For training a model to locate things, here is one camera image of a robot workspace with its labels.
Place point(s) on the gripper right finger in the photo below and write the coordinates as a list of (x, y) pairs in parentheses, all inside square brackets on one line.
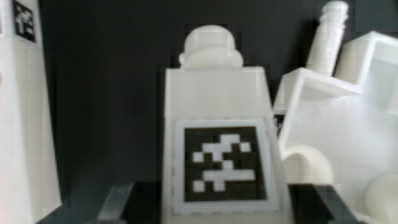
[(318, 205)]

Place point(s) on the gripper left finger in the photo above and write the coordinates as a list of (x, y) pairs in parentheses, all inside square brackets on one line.
[(131, 204)]

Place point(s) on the white chair leg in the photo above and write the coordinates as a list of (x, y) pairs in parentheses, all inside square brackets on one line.
[(224, 184)]

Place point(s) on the white chair seat part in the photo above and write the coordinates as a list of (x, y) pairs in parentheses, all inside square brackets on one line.
[(336, 103)]

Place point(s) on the white chair back part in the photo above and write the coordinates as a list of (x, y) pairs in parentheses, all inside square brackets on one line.
[(28, 179)]

